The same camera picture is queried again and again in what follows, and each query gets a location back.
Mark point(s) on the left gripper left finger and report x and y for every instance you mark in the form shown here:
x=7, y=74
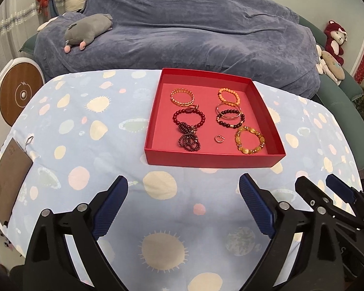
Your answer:
x=97, y=216

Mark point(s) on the rose gold hoop earring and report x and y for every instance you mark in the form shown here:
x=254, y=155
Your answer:
x=219, y=139

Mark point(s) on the round white wooden device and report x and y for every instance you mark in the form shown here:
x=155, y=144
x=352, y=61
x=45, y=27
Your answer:
x=20, y=79

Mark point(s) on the small purple bead strand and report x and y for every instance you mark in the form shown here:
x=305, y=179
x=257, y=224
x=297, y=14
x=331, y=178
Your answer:
x=189, y=140

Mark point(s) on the beige cushion plush toy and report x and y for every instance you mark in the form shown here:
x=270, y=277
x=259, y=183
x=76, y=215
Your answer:
x=329, y=66

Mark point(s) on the grey mouse plush toy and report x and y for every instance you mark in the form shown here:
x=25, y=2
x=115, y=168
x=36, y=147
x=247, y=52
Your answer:
x=83, y=32

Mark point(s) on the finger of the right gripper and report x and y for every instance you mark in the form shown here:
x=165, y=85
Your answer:
x=315, y=198
x=347, y=193

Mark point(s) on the red shallow cardboard tray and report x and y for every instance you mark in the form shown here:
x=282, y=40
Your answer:
x=162, y=147

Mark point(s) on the dark bead bracelet gold accent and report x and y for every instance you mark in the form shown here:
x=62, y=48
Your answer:
x=232, y=124

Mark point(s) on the light blue patterned tablecloth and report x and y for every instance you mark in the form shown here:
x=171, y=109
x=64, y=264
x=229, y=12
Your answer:
x=179, y=228

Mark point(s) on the white sheer curtain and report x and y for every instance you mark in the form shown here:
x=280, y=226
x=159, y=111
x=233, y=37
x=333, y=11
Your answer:
x=19, y=20

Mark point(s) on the green bed frame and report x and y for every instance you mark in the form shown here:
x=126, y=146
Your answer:
x=340, y=101

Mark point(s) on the brown cardboard tag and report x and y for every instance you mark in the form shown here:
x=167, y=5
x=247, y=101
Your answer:
x=14, y=167

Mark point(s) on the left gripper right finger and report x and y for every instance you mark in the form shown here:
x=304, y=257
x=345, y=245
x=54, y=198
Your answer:
x=267, y=212

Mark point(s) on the blue grey bed blanket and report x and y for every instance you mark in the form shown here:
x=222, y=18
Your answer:
x=257, y=39

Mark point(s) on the red monkey plush toy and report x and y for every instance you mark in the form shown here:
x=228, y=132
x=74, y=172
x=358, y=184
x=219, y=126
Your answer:
x=336, y=37

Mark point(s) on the thin rose gold bangle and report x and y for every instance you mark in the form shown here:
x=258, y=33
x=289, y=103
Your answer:
x=228, y=111

